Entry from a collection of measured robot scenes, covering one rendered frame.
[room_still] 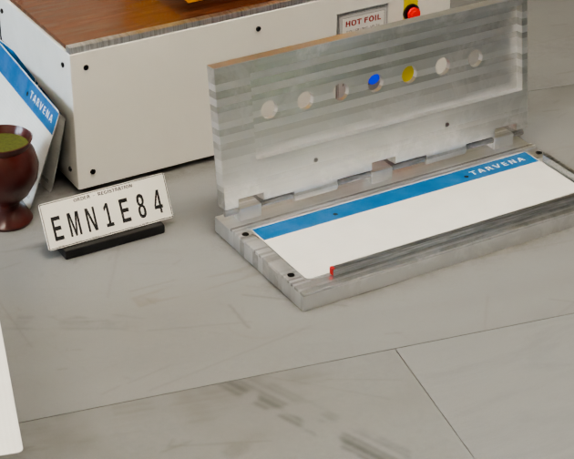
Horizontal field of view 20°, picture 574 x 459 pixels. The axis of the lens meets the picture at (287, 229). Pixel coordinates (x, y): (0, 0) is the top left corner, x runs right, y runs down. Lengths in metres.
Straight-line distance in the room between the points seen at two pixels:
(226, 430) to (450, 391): 0.24
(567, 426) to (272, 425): 0.29
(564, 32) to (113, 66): 0.81
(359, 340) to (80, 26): 0.55
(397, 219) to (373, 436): 0.40
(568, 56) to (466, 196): 0.50
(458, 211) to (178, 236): 0.33
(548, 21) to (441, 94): 0.55
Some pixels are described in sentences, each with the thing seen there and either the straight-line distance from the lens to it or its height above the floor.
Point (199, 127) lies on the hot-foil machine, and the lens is 2.10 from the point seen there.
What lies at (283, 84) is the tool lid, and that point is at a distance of 1.94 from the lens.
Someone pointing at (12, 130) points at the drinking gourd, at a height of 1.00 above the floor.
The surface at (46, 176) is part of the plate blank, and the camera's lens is 2.09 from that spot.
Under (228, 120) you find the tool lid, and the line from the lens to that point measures 1.90.
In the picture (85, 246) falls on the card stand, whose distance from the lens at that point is 1.94.
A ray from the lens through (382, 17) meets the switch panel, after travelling 2.19.
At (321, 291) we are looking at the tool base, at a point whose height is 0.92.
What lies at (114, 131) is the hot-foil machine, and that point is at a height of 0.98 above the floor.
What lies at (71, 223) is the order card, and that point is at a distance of 1.94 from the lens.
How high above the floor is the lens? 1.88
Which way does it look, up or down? 30 degrees down
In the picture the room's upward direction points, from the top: straight up
